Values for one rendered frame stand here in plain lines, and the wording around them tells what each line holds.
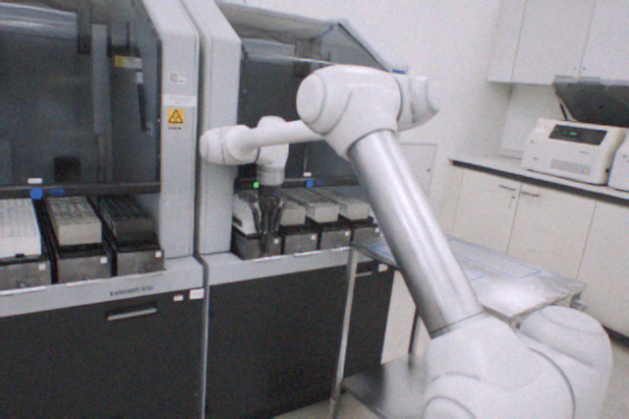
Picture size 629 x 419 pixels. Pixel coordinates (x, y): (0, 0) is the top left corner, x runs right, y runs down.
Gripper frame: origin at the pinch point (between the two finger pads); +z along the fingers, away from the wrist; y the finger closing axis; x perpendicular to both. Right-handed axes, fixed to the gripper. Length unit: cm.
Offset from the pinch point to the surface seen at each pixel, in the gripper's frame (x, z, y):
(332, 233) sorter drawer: -1.4, -0.1, -28.6
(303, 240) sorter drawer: -1.5, 1.3, -15.8
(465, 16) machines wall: -119, -115, -220
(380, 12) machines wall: -120, -105, -139
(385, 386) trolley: 25, 52, -40
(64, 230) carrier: -9, -7, 60
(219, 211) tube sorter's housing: -10.3, -8.8, 12.7
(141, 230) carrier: -8.9, -5.0, 38.7
